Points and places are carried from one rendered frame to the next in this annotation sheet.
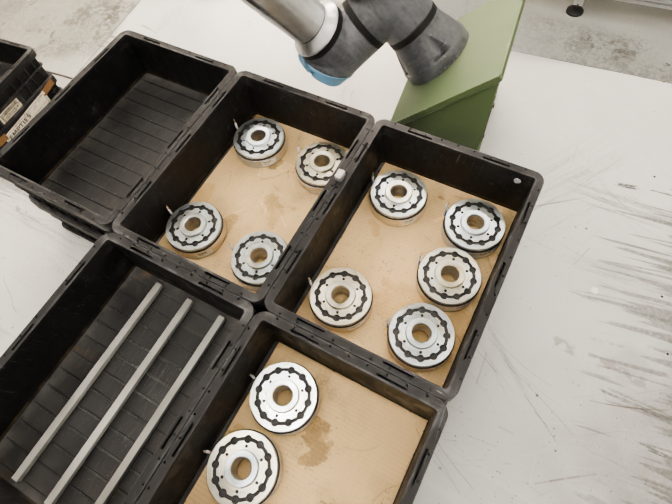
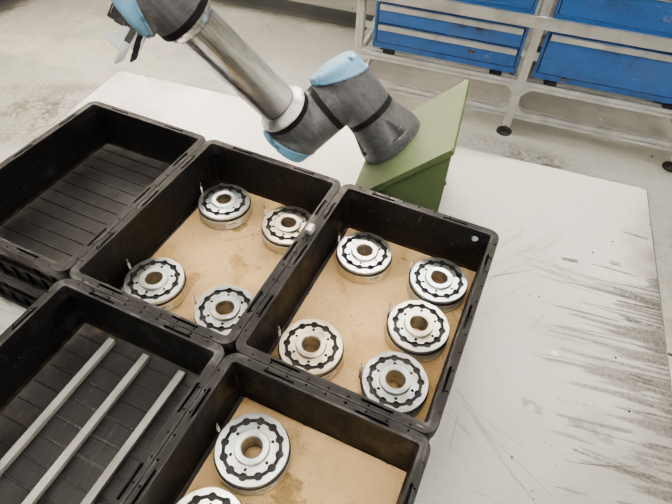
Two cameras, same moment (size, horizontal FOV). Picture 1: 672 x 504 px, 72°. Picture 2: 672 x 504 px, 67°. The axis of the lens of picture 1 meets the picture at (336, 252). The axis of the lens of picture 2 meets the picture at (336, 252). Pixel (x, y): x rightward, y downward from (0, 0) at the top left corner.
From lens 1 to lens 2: 0.16 m
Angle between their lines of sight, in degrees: 17
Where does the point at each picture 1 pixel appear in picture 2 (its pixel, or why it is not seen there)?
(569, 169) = (517, 245)
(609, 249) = (562, 315)
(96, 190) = (44, 248)
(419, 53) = (377, 134)
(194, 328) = (149, 385)
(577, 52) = not seen: hidden behind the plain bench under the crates
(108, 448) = not seen: outside the picture
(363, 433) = (339, 489)
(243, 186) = (206, 246)
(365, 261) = (333, 316)
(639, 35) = (562, 153)
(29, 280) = not seen: outside the picture
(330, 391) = (301, 446)
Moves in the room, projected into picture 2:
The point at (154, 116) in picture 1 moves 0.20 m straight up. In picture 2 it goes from (113, 181) to (82, 98)
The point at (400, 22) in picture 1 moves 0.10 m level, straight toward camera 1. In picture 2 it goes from (360, 106) to (360, 134)
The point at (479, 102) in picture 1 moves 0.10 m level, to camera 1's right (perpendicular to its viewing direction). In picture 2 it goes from (434, 175) to (480, 170)
